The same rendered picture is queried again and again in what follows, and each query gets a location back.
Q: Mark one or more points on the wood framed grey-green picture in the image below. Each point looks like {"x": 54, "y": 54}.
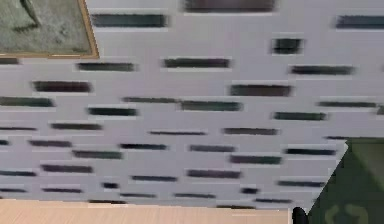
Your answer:
{"x": 43, "y": 30}

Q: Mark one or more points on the dark green bin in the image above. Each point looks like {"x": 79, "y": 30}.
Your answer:
{"x": 350, "y": 186}

